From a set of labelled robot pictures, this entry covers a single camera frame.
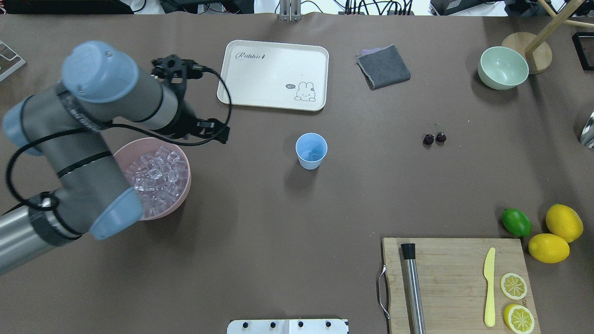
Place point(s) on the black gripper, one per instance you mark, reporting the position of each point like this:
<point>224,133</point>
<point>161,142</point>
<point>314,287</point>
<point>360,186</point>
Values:
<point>187,120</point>

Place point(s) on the light blue plastic cup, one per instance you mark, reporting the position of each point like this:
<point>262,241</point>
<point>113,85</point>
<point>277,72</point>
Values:
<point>311,149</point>

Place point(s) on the dark red cherry pair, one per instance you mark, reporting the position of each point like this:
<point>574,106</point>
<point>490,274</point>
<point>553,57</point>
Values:
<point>438,136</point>

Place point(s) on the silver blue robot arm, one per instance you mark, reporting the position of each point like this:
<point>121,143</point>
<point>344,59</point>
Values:
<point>100,88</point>

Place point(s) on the pink bowl of ice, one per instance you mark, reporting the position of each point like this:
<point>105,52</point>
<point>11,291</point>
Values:
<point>158,172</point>

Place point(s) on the wooden cup tree stand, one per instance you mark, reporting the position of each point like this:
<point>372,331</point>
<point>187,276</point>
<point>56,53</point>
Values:
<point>534,47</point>

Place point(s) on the metal ice scoop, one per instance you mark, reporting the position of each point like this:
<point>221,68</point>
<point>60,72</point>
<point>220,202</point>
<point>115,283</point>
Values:
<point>587,135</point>

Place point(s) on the cream rabbit serving tray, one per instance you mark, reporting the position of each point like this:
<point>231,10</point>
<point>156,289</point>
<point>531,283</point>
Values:
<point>274,75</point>

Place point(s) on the grey folded cloth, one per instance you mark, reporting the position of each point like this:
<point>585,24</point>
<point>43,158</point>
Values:
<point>383,66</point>

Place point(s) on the steel muddler black tip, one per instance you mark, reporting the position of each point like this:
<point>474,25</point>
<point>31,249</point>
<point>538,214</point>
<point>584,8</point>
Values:
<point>413,296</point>

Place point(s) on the mint green bowl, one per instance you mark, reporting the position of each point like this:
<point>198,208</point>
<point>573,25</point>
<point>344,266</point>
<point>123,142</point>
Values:
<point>502,68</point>

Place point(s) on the yellow plastic knife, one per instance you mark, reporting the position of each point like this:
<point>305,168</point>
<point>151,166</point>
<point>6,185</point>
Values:
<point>488,274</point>

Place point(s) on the green lime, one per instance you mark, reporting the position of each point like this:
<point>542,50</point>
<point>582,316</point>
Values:
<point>516,222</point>

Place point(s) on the lemon half beside knife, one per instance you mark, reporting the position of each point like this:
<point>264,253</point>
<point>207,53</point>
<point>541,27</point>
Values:
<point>513,286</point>

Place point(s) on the whole lemon inner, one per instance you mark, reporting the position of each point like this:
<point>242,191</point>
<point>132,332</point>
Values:
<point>548,248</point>

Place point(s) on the whole lemon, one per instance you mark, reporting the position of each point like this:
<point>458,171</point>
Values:
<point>548,248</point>
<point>564,221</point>

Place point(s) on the lemon half near corner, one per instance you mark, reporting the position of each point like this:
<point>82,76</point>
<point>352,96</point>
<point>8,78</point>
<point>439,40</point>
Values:
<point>519,319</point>

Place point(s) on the whole lemon outer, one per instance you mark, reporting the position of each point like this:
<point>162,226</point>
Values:
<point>564,221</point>

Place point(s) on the black framed tray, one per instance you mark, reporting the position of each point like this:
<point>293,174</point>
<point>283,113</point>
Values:
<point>584,47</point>

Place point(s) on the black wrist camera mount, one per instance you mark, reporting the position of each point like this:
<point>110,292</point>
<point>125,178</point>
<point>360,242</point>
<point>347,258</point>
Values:
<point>175,72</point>

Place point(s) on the aluminium frame post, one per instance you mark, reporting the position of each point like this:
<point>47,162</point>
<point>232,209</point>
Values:
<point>289,10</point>

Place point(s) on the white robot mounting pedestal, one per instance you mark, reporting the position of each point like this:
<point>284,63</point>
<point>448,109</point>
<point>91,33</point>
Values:
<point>289,326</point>

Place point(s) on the white wire cup rack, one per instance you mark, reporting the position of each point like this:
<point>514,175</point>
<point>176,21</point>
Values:
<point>10,61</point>

